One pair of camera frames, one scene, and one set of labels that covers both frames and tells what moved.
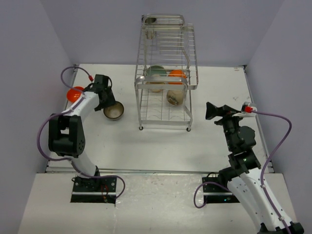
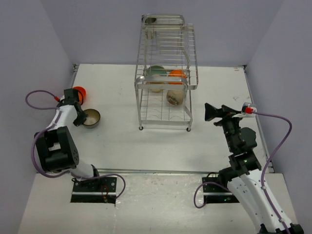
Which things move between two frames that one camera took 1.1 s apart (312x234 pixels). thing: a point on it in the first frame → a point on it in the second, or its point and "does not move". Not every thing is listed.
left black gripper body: [109, 102] → [81, 118]
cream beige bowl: [156, 83] does not move
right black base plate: [216, 193] does not move
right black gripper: [212, 111] does not move
